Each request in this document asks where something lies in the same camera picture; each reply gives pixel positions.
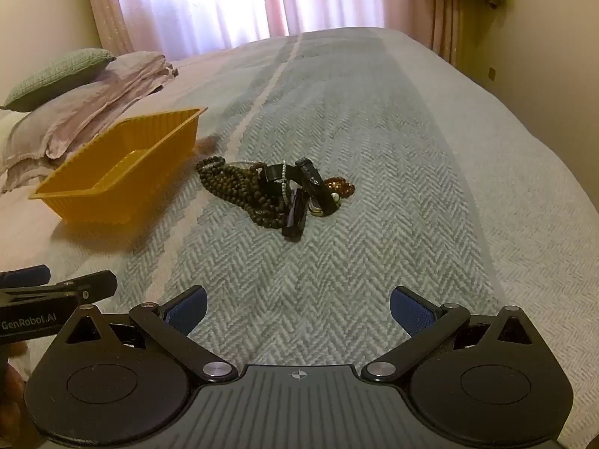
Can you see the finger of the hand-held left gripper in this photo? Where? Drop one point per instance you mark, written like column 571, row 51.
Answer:
column 89, row 285
column 29, row 275

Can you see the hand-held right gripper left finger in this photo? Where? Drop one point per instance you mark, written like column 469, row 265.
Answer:
column 186, row 312

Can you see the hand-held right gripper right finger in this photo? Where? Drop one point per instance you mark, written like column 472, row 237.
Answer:
column 412, row 312

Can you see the yellow plastic tray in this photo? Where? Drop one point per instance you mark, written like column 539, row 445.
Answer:
column 117, row 182

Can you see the black glossy hair clip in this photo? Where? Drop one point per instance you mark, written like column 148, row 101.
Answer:
column 295, row 217

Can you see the black textured hair clip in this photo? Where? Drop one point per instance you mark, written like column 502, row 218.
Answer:
column 314, row 182

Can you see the person's left hand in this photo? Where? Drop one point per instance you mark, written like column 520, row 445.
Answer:
column 10, row 383

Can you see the grey herringbone blanket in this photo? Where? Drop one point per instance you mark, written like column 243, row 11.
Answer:
column 383, row 149

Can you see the beige pillow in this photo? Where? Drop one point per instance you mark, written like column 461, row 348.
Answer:
column 84, row 107

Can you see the green pillow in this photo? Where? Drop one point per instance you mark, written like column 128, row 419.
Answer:
column 56, row 75

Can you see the gold curtain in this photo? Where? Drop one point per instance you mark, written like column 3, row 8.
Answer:
column 447, row 23

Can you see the pink sheer curtain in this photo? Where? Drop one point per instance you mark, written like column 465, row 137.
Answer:
column 210, row 0

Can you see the wall socket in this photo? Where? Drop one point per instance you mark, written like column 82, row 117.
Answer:
column 492, row 73

